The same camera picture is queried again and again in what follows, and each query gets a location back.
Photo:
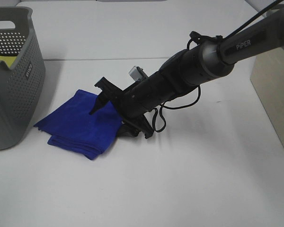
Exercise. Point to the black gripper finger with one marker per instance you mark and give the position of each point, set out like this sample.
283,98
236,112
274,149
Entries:
128,131
100,102

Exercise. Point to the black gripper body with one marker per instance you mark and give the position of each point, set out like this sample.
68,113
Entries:
139,105

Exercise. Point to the blue towel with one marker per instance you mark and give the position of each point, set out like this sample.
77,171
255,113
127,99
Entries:
73,128

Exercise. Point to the beige plastic basket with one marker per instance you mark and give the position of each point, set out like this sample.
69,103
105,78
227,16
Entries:
267,78

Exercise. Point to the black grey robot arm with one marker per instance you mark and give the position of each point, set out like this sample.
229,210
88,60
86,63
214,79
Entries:
211,58

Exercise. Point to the grey perforated plastic basket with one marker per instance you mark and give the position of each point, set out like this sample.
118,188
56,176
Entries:
21,83

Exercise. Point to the yellow-green towel in basket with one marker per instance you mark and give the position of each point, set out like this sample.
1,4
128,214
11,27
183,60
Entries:
8,59

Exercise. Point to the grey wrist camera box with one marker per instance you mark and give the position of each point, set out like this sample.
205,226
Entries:
137,74

